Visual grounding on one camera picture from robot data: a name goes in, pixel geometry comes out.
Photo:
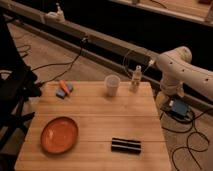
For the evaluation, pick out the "black striped eraser block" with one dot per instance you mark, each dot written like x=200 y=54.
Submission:
x=127 y=146

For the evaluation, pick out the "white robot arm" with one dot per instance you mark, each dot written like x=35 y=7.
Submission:
x=177 y=69

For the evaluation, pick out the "small clear bottle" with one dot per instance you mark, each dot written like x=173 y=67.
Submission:
x=136 y=79

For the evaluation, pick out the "wooden table board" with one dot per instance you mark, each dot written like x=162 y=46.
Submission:
x=127 y=115

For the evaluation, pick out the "orange marker pen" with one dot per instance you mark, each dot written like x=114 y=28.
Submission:
x=64 y=87

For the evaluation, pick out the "orange plate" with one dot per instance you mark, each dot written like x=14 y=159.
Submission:
x=59 y=135

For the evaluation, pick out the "blue power box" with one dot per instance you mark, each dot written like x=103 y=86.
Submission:
x=178 y=108

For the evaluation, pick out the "black office chair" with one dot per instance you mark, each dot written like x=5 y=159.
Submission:
x=15 y=90

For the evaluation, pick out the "long metal rail beam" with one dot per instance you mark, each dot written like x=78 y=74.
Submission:
x=96 y=38

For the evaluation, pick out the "white clamp on rail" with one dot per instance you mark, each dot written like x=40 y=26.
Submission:
x=58 y=15

